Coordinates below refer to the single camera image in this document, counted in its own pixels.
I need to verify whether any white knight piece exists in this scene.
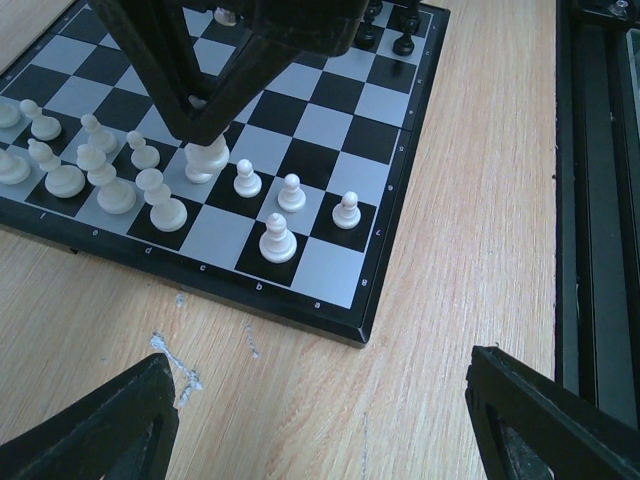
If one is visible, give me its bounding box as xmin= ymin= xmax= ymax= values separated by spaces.
xmin=0 ymin=149 xmax=31 ymax=185
xmin=259 ymin=213 xmax=298 ymax=264

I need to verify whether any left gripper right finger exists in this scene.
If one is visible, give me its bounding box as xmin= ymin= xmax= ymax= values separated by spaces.
xmin=465 ymin=346 xmax=639 ymax=479

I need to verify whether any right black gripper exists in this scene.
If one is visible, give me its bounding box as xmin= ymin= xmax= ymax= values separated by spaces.
xmin=187 ymin=0 xmax=368 ymax=145

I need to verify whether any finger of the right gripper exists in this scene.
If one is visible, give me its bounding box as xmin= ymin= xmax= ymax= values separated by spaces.
xmin=89 ymin=1 xmax=210 ymax=145

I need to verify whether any white pawn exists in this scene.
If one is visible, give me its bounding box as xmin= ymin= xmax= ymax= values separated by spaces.
xmin=0 ymin=103 xmax=21 ymax=129
xmin=277 ymin=173 xmax=306 ymax=213
xmin=126 ymin=130 xmax=160 ymax=170
xmin=81 ymin=114 xmax=118 ymax=154
xmin=233 ymin=159 xmax=262 ymax=198
xmin=332 ymin=191 xmax=361 ymax=230
xmin=20 ymin=99 xmax=62 ymax=141

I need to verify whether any black magnetic chess board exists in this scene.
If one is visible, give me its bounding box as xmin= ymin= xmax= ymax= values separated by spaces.
xmin=1 ymin=1 xmax=450 ymax=345

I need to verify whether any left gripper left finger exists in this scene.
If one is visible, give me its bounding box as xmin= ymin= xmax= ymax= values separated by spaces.
xmin=1 ymin=353 xmax=179 ymax=479

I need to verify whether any white bishop piece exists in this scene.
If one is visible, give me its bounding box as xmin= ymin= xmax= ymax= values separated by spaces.
xmin=184 ymin=127 xmax=230 ymax=184
xmin=28 ymin=138 xmax=85 ymax=199

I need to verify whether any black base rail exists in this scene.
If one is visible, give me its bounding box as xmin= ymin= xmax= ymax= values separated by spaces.
xmin=555 ymin=1 xmax=639 ymax=427

